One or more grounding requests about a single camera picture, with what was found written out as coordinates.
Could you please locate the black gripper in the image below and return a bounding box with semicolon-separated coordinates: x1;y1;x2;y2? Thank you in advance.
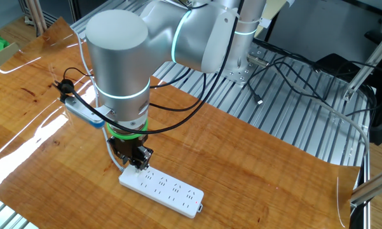
109;134;154;172

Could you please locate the white power strip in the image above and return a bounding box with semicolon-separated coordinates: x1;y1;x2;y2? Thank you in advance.
118;165;205;219

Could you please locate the black power brick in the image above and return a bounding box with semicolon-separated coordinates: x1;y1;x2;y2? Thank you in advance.
314;52;357;76

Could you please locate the wood grain table mat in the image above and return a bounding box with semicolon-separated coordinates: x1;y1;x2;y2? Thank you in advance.
0;17;362;229

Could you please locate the thin wooden stick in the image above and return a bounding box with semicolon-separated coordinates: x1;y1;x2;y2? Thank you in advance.
34;0;49;32
25;0;44;35

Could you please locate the tan board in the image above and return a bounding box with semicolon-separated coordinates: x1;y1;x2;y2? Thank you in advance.
254;0;289;38

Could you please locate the aluminium profile bar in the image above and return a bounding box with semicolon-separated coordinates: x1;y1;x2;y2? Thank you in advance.
349;165;382;207

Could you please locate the slanted aluminium profile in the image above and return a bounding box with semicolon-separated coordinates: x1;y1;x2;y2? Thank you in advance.
343;31;382;102

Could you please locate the green flange ring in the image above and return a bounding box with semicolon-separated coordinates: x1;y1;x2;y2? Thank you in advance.
106;119;149;141

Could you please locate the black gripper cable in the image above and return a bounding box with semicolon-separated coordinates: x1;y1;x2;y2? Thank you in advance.
148;72;208;113

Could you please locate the thick black camera cable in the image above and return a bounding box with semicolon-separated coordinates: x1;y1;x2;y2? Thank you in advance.
52;0;244;135

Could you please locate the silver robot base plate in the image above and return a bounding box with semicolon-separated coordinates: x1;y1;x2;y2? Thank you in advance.
224;41;268;86

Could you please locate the black usb cable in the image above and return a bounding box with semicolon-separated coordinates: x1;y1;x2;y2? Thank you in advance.
246;57;322;106

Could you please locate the grey translucent cable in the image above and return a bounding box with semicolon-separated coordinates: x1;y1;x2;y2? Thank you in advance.
285;79;370;160

